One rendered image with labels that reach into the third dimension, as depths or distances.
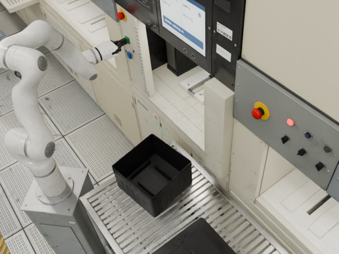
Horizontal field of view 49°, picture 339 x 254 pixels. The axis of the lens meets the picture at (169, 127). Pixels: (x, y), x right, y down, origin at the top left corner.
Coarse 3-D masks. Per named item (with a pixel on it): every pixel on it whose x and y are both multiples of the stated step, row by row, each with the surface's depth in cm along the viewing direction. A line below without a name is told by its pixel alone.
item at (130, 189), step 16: (144, 144) 191; (160, 144) 191; (128, 160) 187; (144, 160) 198; (160, 160) 199; (176, 160) 189; (128, 176) 194; (144, 176) 193; (160, 176) 193; (176, 176) 173; (128, 192) 184; (144, 192) 187; (160, 192) 169; (176, 192) 181; (144, 208) 180; (160, 208) 177
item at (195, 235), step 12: (192, 228) 162; (204, 228) 162; (180, 240) 159; (192, 240) 159; (204, 240) 158; (216, 240) 158; (156, 252) 157; (168, 252) 156; (180, 252) 156; (192, 252) 152; (204, 252) 155; (216, 252) 155; (228, 252) 154
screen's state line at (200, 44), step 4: (164, 16) 153; (164, 20) 155; (168, 20) 152; (168, 24) 154; (172, 24) 152; (176, 24) 149; (176, 28) 151; (180, 28) 148; (180, 32) 149; (184, 32) 147; (188, 32) 144; (184, 36) 148; (188, 36) 146; (192, 36) 143; (192, 40) 145; (196, 40) 142; (196, 44) 144; (200, 44) 142
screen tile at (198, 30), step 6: (186, 6) 136; (186, 12) 139; (192, 12) 135; (198, 18) 134; (186, 24) 143; (192, 24) 139; (198, 24) 136; (192, 30) 141; (198, 30) 138; (198, 36) 140
